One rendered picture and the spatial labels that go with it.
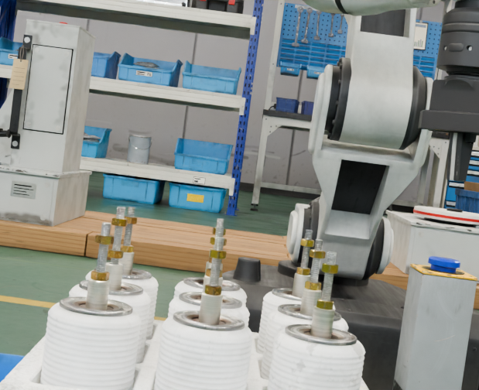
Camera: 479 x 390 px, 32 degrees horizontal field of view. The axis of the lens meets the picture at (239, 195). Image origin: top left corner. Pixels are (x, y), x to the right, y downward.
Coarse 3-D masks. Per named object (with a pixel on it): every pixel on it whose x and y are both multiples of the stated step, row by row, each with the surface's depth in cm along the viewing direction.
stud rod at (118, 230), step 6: (120, 210) 98; (120, 216) 98; (120, 228) 98; (120, 234) 99; (114, 240) 99; (120, 240) 99; (114, 246) 99; (120, 246) 99; (114, 258) 99; (114, 264) 99
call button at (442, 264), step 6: (432, 258) 107; (438, 258) 106; (444, 258) 107; (450, 258) 108; (432, 264) 106; (438, 264) 106; (444, 264) 105; (450, 264) 105; (456, 264) 106; (438, 270) 106; (444, 270) 106; (450, 270) 106
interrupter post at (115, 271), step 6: (108, 264) 98; (120, 264) 99; (108, 270) 98; (114, 270) 98; (120, 270) 98; (114, 276) 98; (120, 276) 99; (114, 282) 98; (120, 282) 99; (114, 288) 98; (120, 288) 99
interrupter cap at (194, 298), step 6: (180, 294) 99; (186, 294) 101; (192, 294) 101; (198, 294) 101; (186, 300) 97; (192, 300) 96; (198, 300) 97; (222, 300) 101; (228, 300) 101; (234, 300) 101; (240, 300) 100; (222, 306) 96; (228, 306) 96; (234, 306) 97; (240, 306) 98
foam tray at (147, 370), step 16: (160, 320) 119; (256, 336) 117; (32, 352) 94; (144, 352) 105; (256, 352) 107; (16, 368) 87; (32, 368) 87; (144, 368) 93; (256, 368) 99; (0, 384) 81; (16, 384) 82; (32, 384) 82; (144, 384) 87; (256, 384) 93
